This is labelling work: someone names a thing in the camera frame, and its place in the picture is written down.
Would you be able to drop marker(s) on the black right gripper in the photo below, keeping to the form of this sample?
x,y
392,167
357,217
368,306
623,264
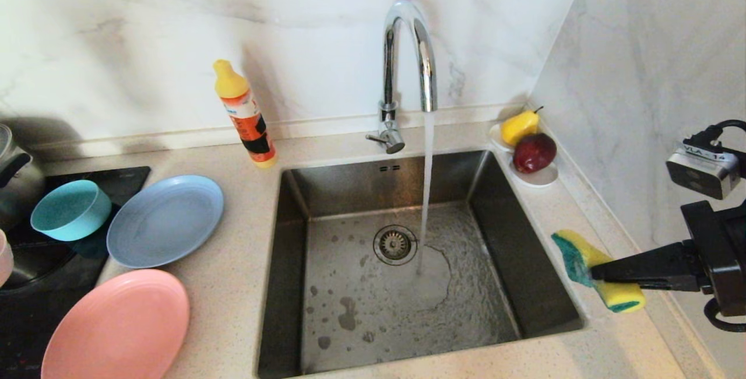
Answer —
x,y
722,262

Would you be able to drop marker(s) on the yellow sponge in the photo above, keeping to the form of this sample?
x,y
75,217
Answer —
x,y
623,296

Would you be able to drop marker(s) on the orange dish soap bottle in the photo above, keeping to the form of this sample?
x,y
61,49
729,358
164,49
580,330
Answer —
x,y
247,122

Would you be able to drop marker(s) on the blue plate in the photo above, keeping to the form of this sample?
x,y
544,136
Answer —
x,y
163,221

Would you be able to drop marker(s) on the teal bowl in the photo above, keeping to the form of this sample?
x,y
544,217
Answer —
x,y
70,210

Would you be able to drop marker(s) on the small light pink plate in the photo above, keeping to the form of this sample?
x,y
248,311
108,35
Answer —
x,y
4,259

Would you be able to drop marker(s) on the metal sink drain strainer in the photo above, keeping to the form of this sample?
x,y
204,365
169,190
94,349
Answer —
x,y
395,246

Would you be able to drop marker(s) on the stainless steel sink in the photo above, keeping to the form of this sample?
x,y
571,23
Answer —
x,y
361,320

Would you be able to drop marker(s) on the white fruit dish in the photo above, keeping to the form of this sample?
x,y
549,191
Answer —
x,y
540,179

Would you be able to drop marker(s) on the dark red apple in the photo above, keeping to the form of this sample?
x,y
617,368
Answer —
x,y
532,153

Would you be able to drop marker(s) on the yellow pear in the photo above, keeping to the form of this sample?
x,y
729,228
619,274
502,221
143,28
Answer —
x,y
517,127

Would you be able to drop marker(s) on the chrome gooseneck faucet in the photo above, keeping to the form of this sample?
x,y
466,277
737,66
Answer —
x,y
388,76

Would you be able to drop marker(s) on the large salmon pink plate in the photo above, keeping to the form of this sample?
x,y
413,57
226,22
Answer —
x,y
116,326

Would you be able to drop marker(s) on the black induction cooktop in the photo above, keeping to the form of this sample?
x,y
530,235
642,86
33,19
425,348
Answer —
x,y
35,332

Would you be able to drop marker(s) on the stainless steel pot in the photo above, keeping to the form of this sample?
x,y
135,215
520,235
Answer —
x,y
23,186

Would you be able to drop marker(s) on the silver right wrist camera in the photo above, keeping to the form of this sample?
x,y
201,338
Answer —
x,y
702,172

